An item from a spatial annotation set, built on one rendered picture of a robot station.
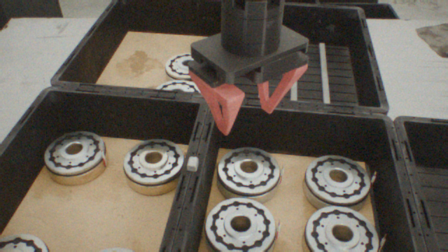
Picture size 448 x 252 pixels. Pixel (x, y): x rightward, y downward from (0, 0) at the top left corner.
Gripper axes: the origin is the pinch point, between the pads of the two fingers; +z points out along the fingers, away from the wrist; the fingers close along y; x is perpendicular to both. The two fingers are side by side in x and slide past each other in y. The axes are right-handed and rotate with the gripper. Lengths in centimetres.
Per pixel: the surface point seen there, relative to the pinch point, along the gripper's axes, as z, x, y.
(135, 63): 23, -52, -10
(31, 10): 60, -185, -17
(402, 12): 100, -118, -253
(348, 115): 12.9, -2.2, -24.2
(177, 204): 13.6, -3.6, 7.7
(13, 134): 13.5, -30.5, 20.8
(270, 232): 20.2, 3.6, -2.8
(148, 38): 22, -60, -18
